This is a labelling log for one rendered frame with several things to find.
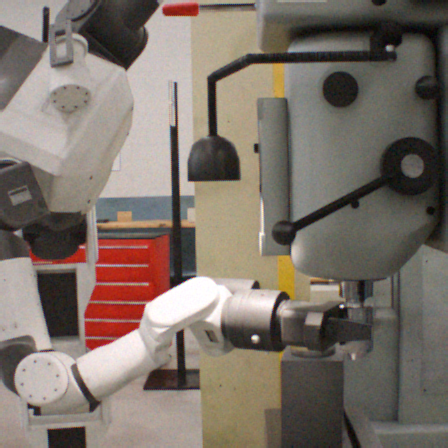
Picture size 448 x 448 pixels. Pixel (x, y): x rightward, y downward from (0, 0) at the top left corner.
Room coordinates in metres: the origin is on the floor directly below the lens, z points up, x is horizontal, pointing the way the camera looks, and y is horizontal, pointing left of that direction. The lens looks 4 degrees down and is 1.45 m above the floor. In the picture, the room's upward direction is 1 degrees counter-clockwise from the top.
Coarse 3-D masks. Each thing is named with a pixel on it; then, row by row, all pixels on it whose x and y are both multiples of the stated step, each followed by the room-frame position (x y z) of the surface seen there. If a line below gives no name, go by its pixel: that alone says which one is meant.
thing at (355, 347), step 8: (352, 320) 0.97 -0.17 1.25; (360, 320) 0.97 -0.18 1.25; (368, 320) 0.97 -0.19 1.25; (344, 344) 0.98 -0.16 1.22; (352, 344) 0.97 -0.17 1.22; (360, 344) 0.97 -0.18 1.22; (368, 344) 0.97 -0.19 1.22; (344, 352) 0.98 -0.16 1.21; (352, 352) 0.97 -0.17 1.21; (360, 352) 0.97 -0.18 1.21
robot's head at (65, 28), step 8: (56, 24) 1.15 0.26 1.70; (64, 24) 1.14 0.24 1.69; (72, 24) 1.16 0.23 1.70; (56, 32) 1.14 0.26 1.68; (64, 32) 1.15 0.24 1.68; (72, 32) 1.16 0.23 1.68; (72, 40) 1.13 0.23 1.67; (56, 48) 1.13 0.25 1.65; (72, 48) 1.12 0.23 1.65; (72, 56) 1.11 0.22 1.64; (56, 64) 1.11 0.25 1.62; (64, 64) 1.11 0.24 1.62
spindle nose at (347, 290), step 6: (372, 282) 0.98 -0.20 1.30; (342, 288) 0.98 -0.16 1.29; (348, 288) 0.97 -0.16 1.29; (354, 288) 0.97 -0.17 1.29; (366, 288) 0.97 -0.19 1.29; (372, 288) 0.98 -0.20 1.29; (342, 294) 0.98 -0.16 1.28; (348, 294) 0.97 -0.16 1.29; (354, 294) 0.97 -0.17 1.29; (366, 294) 0.97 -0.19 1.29; (372, 294) 0.98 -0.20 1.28
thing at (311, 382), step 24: (288, 360) 1.37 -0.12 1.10; (312, 360) 1.37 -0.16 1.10; (336, 360) 1.36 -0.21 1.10; (288, 384) 1.37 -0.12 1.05; (312, 384) 1.36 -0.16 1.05; (336, 384) 1.36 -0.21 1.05; (288, 408) 1.37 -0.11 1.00; (312, 408) 1.36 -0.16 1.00; (336, 408) 1.36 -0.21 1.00; (288, 432) 1.37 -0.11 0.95; (312, 432) 1.36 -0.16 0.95; (336, 432) 1.36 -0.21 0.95
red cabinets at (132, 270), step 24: (120, 240) 5.51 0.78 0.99; (144, 240) 5.48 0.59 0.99; (168, 240) 5.95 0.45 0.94; (48, 264) 5.62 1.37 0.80; (96, 264) 5.53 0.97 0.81; (120, 264) 5.50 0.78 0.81; (144, 264) 5.47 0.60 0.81; (168, 264) 5.92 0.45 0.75; (96, 288) 5.53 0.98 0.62; (120, 288) 5.50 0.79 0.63; (144, 288) 5.47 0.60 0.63; (168, 288) 5.89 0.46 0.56; (96, 312) 5.53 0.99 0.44; (120, 312) 5.50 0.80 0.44; (96, 336) 5.54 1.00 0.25; (120, 336) 5.51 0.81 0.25
